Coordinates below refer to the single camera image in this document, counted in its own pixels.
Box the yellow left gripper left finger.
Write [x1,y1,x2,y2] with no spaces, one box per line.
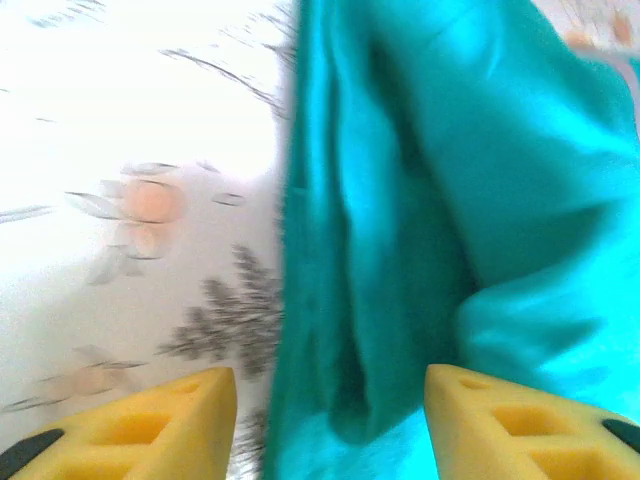
[0,367,237,480]

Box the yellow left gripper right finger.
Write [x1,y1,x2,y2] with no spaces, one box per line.
[424,363,640,480]

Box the teal t-shirt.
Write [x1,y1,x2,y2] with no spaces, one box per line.
[262,0,640,480]

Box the floral table cover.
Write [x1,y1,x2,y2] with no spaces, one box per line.
[0,0,640,480]

